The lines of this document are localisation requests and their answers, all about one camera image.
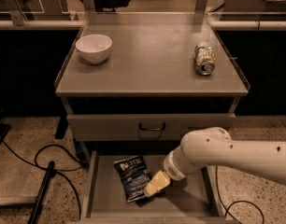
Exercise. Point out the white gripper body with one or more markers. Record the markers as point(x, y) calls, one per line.
point(170, 168)

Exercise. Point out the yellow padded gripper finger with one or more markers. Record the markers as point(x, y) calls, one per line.
point(159, 181)

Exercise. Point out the blue Kettle chip bag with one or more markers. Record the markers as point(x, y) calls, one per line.
point(134, 176)

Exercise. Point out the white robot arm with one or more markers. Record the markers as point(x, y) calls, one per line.
point(215, 147)

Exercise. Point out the open middle drawer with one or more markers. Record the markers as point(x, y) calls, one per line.
point(189, 201)

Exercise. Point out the grey drawer cabinet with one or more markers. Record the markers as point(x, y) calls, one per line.
point(151, 70)

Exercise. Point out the closed top drawer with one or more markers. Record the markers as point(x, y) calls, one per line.
point(124, 127)

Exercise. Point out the crushed green soda can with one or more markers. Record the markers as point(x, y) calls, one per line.
point(204, 59)

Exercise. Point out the black bar on floor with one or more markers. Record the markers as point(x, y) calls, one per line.
point(50, 172)

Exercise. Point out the white ceramic bowl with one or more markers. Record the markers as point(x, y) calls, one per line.
point(94, 48)

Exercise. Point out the black drawer handle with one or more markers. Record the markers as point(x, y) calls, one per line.
point(142, 127)

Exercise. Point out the white horizontal rail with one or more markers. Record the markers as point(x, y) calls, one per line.
point(216, 25)

